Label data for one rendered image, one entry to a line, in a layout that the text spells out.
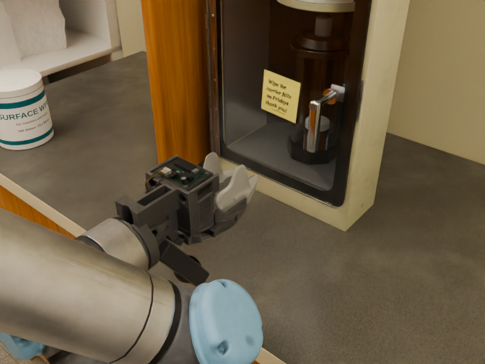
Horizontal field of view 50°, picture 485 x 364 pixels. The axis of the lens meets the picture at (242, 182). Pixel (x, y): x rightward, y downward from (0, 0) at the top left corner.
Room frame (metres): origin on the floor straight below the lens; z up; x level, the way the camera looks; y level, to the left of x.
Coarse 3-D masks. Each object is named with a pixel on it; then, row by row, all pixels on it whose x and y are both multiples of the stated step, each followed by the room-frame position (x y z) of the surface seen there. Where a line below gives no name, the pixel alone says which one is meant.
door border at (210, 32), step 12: (204, 0) 0.92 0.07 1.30; (216, 12) 0.91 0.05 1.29; (216, 24) 0.91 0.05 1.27; (216, 36) 0.91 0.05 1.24; (216, 48) 0.91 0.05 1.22; (216, 60) 0.91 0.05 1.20; (216, 72) 0.91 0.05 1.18; (216, 84) 0.91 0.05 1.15; (216, 96) 0.91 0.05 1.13; (216, 108) 0.91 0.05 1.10; (216, 120) 0.91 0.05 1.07; (216, 132) 0.91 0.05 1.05; (216, 144) 0.92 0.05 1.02
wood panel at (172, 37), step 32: (160, 0) 0.91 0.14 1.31; (192, 0) 0.97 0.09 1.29; (160, 32) 0.91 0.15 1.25; (192, 32) 0.97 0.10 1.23; (160, 64) 0.90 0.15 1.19; (192, 64) 0.96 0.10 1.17; (160, 96) 0.90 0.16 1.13; (192, 96) 0.96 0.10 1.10; (160, 128) 0.90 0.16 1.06; (192, 128) 0.96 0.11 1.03; (160, 160) 0.91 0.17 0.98; (192, 160) 0.95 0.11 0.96
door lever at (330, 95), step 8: (328, 88) 0.76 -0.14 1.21; (328, 96) 0.74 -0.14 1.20; (336, 96) 0.75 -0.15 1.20; (312, 104) 0.71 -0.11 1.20; (320, 104) 0.72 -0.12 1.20; (312, 112) 0.72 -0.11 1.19; (320, 112) 0.72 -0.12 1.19; (312, 120) 0.72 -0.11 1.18; (312, 128) 0.72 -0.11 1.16; (312, 136) 0.71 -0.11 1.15; (312, 144) 0.71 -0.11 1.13
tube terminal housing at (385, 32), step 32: (384, 0) 0.74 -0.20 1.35; (384, 32) 0.76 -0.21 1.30; (384, 64) 0.77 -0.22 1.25; (384, 96) 0.79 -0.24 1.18; (384, 128) 0.81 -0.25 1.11; (224, 160) 0.92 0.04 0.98; (352, 160) 0.73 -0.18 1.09; (288, 192) 0.81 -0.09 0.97; (352, 192) 0.74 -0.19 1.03; (352, 224) 0.75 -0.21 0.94
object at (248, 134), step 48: (240, 0) 0.87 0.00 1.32; (288, 0) 0.81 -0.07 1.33; (336, 0) 0.76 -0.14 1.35; (240, 48) 0.87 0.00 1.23; (288, 48) 0.81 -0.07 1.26; (336, 48) 0.75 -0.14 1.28; (240, 96) 0.87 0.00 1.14; (240, 144) 0.87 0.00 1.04; (288, 144) 0.80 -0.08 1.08; (336, 144) 0.74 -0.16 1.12; (336, 192) 0.73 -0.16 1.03
